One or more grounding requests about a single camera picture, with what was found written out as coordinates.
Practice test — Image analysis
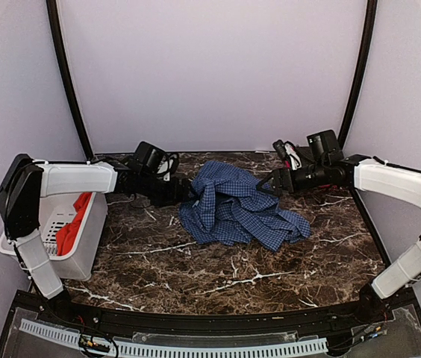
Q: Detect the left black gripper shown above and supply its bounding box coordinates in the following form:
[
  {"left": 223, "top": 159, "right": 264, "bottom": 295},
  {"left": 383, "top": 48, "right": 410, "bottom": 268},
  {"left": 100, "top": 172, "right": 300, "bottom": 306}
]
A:
[{"left": 138, "top": 172, "right": 198, "bottom": 207}]

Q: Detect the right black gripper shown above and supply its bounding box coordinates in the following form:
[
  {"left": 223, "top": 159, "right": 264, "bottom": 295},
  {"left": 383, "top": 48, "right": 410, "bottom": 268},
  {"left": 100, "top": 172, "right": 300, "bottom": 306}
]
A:
[{"left": 257, "top": 160, "right": 329, "bottom": 197}]

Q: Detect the blue checked shirt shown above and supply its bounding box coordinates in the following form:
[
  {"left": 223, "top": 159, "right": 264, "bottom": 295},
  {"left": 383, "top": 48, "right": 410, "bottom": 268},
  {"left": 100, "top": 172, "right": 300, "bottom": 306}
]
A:
[{"left": 178, "top": 160, "right": 311, "bottom": 252}]

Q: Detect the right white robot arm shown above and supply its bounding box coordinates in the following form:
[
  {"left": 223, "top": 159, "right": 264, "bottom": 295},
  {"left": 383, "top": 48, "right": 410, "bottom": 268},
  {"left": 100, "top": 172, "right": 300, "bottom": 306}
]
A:
[{"left": 256, "top": 154, "right": 421, "bottom": 324}]

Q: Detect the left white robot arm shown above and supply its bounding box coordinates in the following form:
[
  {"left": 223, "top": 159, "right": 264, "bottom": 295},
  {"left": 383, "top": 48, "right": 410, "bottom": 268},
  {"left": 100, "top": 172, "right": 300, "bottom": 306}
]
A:
[{"left": 0, "top": 154, "right": 194, "bottom": 325}]

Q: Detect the white plastic laundry basket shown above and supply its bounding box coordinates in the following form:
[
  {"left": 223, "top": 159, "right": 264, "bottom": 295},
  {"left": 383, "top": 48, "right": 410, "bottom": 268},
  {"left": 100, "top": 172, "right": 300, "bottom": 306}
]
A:
[{"left": 0, "top": 192, "right": 108, "bottom": 282}]

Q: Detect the orange garment in basket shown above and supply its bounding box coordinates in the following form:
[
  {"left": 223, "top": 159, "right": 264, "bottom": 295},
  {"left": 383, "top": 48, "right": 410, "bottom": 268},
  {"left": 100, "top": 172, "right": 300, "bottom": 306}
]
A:
[{"left": 56, "top": 192, "right": 92, "bottom": 256}]

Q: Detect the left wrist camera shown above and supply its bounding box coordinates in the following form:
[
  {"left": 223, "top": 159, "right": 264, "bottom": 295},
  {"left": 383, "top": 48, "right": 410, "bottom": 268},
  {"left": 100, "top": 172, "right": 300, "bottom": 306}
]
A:
[{"left": 131, "top": 141, "right": 179, "bottom": 181}]

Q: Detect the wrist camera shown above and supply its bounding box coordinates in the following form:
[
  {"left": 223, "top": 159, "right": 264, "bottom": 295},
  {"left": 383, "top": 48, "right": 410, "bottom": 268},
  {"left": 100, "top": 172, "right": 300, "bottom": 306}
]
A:
[
  {"left": 272, "top": 129, "right": 344, "bottom": 171},
  {"left": 131, "top": 141, "right": 179, "bottom": 181}
]

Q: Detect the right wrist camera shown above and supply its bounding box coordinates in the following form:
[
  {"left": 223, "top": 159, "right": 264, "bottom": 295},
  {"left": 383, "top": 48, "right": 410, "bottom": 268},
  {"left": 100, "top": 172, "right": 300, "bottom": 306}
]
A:
[{"left": 272, "top": 129, "right": 344, "bottom": 171}]

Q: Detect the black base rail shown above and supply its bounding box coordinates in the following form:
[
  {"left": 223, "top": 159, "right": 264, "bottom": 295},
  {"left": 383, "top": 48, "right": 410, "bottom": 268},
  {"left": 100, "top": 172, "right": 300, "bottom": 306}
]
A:
[{"left": 10, "top": 289, "right": 417, "bottom": 350}]

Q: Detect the white slotted cable duct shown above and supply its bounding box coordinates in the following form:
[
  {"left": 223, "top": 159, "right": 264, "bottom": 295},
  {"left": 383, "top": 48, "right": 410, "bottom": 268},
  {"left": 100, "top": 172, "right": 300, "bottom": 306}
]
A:
[{"left": 19, "top": 318, "right": 328, "bottom": 357}]

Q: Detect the right black frame post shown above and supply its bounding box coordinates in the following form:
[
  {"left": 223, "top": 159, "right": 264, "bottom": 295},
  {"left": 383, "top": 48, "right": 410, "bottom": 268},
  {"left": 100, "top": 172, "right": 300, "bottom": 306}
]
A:
[{"left": 337, "top": 0, "right": 378, "bottom": 148}]

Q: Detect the black frame post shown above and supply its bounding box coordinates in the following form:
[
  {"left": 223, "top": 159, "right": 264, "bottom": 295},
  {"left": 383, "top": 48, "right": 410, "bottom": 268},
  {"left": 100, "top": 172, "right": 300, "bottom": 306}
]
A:
[
  {"left": 337, "top": 0, "right": 378, "bottom": 148},
  {"left": 46, "top": 0, "right": 94, "bottom": 160}
]

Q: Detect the left black frame post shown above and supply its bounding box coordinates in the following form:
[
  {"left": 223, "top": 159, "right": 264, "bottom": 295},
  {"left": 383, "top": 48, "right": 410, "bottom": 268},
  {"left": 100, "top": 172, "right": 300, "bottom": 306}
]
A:
[{"left": 46, "top": 0, "right": 94, "bottom": 160}]

